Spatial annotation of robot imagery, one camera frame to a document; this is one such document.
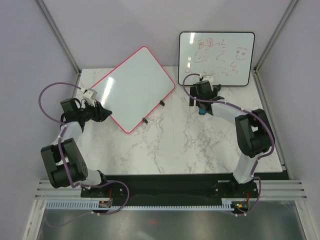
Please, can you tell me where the blue whiteboard eraser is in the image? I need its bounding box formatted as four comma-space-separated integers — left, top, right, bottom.
198, 107, 206, 115

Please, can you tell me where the pink framed whiteboard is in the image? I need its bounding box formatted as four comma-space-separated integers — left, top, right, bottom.
92, 46, 176, 134

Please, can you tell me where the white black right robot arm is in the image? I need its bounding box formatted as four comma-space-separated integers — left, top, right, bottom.
187, 80, 275, 197

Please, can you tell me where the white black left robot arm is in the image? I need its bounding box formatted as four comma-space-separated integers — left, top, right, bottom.
40, 98, 112, 197

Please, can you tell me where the black framed whiteboard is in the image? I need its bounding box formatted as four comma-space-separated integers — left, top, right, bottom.
178, 31, 256, 87

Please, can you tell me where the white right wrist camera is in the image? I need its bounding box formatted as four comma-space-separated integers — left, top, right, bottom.
202, 75, 214, 85

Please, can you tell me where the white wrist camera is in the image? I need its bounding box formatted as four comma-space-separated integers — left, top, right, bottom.
202, 75, 214, 85
80, 87, 98, 106

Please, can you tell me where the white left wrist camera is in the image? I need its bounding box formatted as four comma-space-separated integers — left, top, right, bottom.
80, 87, 98, 106

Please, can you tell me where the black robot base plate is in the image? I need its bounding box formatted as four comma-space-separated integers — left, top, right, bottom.
80, 173, 258, 207

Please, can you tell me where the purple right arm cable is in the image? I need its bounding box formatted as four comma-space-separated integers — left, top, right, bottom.
182, 73, 275, 218

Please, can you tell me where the white slotted cable duct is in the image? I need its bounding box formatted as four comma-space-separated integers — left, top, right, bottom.
45, 199, 234, 211

